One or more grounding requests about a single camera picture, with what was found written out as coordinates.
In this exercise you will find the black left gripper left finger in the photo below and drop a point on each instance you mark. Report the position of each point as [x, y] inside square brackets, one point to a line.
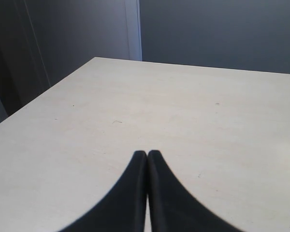
[123, 208]

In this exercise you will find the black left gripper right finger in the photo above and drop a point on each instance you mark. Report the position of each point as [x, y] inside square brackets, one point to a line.
[172, 207]

